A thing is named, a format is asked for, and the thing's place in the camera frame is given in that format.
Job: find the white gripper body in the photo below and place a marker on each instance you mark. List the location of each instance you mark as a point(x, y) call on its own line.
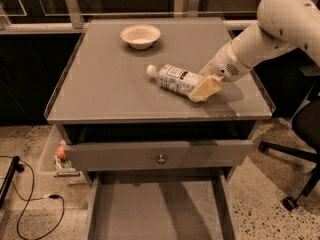
point(226, 65)

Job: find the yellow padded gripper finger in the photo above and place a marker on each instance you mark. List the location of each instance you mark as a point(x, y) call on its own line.
point(207, 69)
point(208, 87)

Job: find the blue labelled plastic bottle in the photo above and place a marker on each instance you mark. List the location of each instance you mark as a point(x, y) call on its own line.
point(174, 78)

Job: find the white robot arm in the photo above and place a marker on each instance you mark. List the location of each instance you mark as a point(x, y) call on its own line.
point(281, 26)

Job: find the grey top drawer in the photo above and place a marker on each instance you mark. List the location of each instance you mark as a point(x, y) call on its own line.
point(120, 156)

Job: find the grey drawer cabinet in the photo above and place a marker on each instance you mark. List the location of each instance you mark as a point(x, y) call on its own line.
point(123, 109)

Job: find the grey open middle drawer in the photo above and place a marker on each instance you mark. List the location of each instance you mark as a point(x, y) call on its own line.
point(160, 207)

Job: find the white paper bowl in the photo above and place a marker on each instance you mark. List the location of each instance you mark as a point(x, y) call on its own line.
point(140, 36)

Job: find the black office chair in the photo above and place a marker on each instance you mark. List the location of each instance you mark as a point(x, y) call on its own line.
point(306, 125)

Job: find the orange toy in bin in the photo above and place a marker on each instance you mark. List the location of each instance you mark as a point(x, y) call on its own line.
point(60, 153)

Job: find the black bar on floor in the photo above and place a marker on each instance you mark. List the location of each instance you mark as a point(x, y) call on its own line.
point(8, 178)

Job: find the metal railing bracket left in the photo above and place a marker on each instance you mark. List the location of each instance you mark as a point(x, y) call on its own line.
point(74, 14)

